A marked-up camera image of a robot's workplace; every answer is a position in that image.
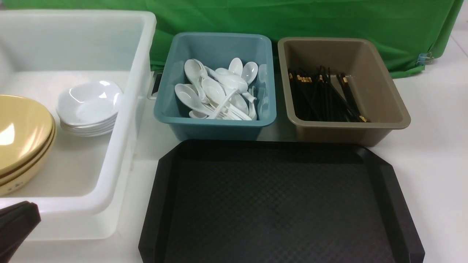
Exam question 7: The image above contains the yellow noodle bowl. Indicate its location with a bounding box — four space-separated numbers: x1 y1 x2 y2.
0 95 55 174

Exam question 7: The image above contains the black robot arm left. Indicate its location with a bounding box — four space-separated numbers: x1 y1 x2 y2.
0 201 41 263

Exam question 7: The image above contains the yellow bowl in tub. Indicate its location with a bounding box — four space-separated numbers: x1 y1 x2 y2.
0 122 57 196

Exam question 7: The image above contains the pile of white spoons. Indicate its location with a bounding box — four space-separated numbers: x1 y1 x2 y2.
174 58 261 121

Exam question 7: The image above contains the teal plastic bin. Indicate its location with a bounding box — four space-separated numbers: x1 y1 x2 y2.
154 32 276 141

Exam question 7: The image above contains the black serving tray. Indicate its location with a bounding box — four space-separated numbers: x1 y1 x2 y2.
138 140 426 263

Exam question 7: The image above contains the bundle of black chopsticks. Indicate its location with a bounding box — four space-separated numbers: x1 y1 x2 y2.
288 65 370 123

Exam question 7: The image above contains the brown plastic bin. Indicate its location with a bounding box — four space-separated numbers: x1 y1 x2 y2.
278 37 411 146

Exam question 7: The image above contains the stack of white dishes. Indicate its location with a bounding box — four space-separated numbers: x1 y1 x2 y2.
56 80 124 137

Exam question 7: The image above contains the large white plastic tub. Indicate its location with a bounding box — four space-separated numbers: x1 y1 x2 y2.
0 9 156 241

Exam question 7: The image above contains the blue binder clip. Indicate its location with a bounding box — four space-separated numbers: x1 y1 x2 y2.
416 52 434 66

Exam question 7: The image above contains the green cloth backdrop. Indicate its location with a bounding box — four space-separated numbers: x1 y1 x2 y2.
3 0 463 79

